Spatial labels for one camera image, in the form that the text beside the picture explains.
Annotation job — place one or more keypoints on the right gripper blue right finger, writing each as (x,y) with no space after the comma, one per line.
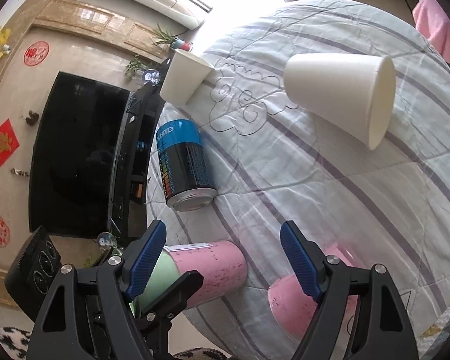
(306,259)

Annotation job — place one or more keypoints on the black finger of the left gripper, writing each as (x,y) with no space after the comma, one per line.
(174,299)

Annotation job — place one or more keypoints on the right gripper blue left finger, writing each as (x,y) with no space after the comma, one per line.
(140,258)

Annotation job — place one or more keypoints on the pink plastic cup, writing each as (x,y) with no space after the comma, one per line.
(293,310)

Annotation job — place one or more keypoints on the white paper cup right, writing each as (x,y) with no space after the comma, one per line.
(353,92)

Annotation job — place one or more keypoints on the white paper cup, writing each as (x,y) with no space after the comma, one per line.
(353,92)
(184,76)

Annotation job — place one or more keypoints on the white paper cup far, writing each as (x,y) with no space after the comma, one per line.
(184,76)

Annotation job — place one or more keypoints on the black tv cabinet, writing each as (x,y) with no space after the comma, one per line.
(127,214)

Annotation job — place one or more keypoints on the blue and black can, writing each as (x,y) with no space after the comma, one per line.
(186,181)

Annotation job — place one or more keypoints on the black flat television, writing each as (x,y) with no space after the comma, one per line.
(73,155)

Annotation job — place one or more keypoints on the striped quilted table cover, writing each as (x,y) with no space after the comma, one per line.
(272,161)

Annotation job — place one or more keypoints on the glass ball ornament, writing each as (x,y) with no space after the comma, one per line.
(151,76)

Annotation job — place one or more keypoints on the small green plant on cabinet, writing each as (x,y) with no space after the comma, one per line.
(136,67)

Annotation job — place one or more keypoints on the potted plant red pot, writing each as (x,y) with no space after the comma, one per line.
(163,37)

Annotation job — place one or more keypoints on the pink blanket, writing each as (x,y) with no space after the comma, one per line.
(433,23)

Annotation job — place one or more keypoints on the red diamond wall decoration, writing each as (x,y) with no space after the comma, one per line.
(8,141)

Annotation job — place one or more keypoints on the round red wall decoration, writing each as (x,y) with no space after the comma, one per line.
(36,53)

